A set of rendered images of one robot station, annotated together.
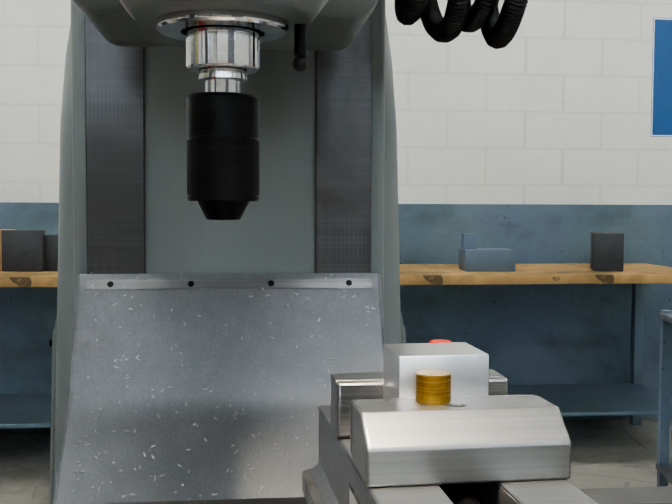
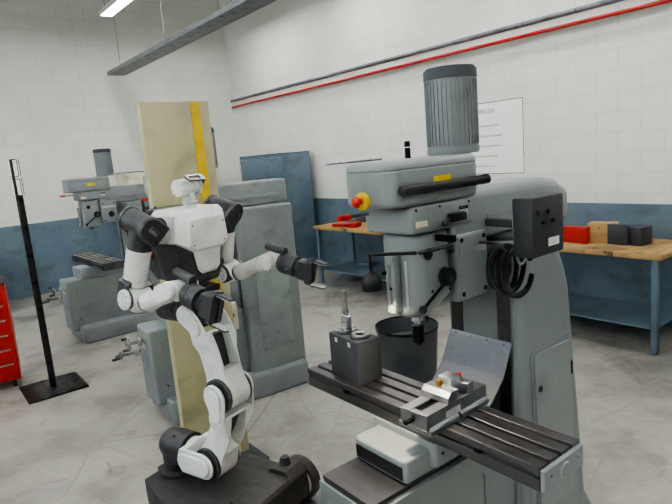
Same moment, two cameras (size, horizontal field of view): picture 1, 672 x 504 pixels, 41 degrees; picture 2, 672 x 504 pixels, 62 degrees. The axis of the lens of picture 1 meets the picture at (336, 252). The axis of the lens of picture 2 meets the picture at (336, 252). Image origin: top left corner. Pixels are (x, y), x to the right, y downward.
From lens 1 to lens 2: 1.85 m
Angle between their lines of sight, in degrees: 58
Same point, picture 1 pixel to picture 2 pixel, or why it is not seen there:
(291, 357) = (486, 360)
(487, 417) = (439, 390)
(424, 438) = (429, 390)
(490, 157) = not seen: outside the picture
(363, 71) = not seen: hidden behind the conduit
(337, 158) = (501, 311)
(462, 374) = (447, 381)
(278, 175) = (489, 313)
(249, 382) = (476, 363)
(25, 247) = (618, 233)
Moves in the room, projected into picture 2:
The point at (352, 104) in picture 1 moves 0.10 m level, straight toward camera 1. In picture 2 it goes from (504, 298) to (486, 303)
